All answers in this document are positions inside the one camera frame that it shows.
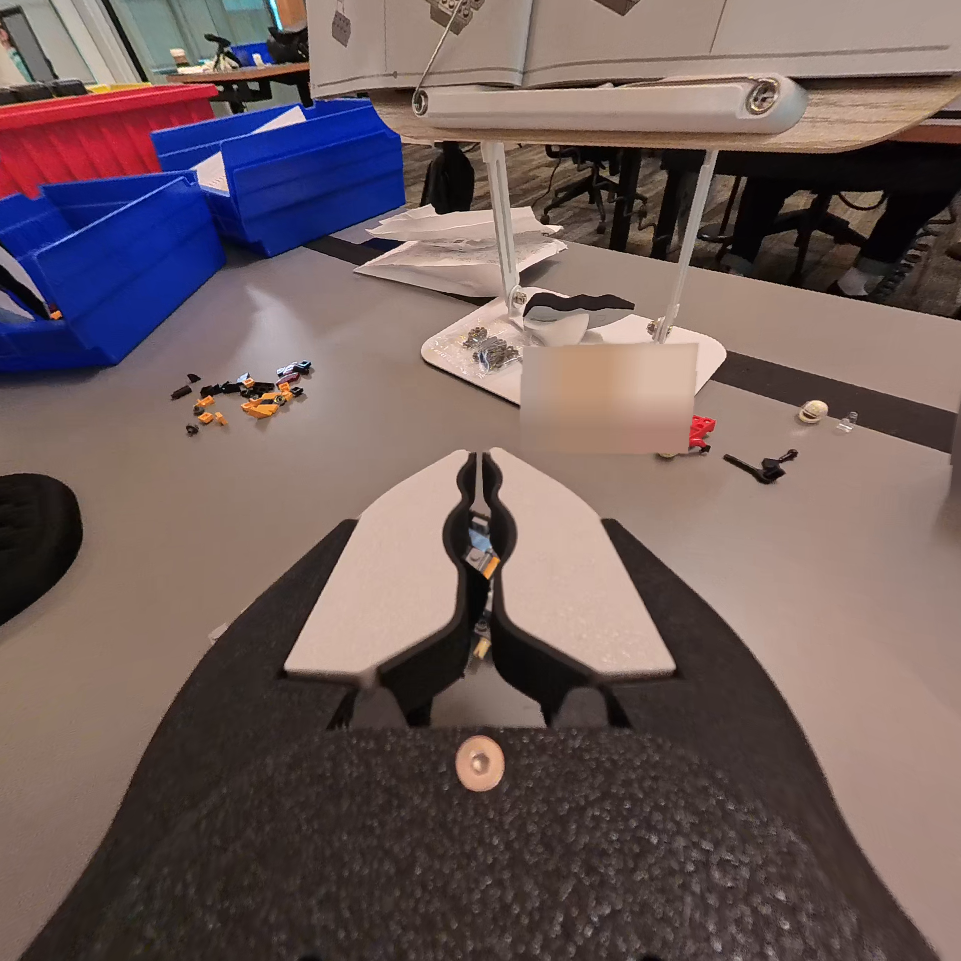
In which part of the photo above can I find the white stand with wooden board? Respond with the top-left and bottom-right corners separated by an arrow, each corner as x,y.
370,70 -> 961,411

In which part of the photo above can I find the grey desk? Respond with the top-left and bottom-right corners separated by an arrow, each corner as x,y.
0,229 -> 961,961

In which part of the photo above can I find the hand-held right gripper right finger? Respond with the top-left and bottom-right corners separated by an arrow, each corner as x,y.
480,448 -> 678,728

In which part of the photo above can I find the red toy figure piece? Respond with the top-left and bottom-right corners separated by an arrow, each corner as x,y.
655,413 -> 719,462

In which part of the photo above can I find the loose grey wedge black edge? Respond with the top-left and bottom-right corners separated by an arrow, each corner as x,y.
520,290 -> 637,349

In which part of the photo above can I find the instruction booklet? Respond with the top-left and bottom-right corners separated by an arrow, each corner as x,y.
306,0 -> 961,100

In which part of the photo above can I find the wooden background desk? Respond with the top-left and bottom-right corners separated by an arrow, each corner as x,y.
165,62 -> 312,115

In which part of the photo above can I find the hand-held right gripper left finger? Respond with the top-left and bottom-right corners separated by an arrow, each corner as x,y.
282,449 -> 483,728

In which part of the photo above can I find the red plastic bin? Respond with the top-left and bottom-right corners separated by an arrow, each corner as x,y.
0,83 -> 220,201

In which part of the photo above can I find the pile of small loose bricks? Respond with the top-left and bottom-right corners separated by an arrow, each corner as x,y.
170,359 -> 314,438

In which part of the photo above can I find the black office chair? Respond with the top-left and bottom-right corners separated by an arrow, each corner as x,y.
539,141 -> 648,228

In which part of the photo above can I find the black bag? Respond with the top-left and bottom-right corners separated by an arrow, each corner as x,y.
265,25 -> 312,66

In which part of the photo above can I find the white paper sheet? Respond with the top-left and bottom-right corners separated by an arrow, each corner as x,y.
192,105 -> 310,190

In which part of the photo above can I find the toy brick car model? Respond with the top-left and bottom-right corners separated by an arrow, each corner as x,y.
460,509 -> 502,663

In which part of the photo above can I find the clear bag of dark parts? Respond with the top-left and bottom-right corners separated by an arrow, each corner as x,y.
449,321 -> 528,378

